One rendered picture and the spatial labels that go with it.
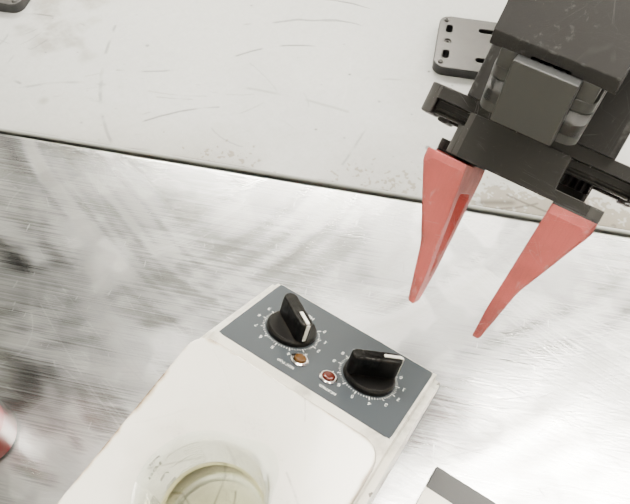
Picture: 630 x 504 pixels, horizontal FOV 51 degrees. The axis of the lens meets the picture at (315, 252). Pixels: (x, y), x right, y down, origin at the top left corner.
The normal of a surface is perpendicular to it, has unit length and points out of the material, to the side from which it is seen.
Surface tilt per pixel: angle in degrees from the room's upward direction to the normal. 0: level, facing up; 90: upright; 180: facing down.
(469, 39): 0
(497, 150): 41
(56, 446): 0
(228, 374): 0
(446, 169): 62
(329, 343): 30
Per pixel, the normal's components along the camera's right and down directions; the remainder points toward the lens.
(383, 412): 0.28, -0.81
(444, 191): -0.48, 0.39
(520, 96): -0.53, 0.58
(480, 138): -0.35, 0.07
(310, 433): 0.00, -0.53
